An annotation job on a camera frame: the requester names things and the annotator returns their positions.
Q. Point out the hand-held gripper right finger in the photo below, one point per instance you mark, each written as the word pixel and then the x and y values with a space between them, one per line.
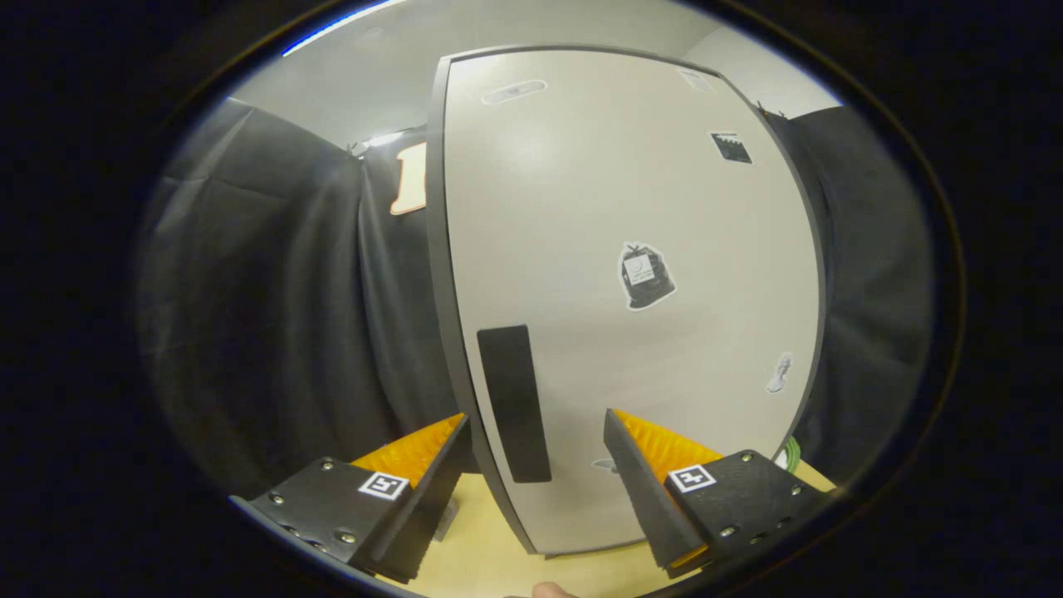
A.
pixel 648 498

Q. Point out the black backdrop cloth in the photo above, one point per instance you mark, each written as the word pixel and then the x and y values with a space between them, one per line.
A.
pixel 274 316

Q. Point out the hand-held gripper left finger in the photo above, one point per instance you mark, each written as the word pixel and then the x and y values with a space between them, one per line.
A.
pixel 428 498

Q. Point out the dark grey shoe cabinet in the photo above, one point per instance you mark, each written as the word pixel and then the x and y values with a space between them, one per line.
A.
pixel 438 249

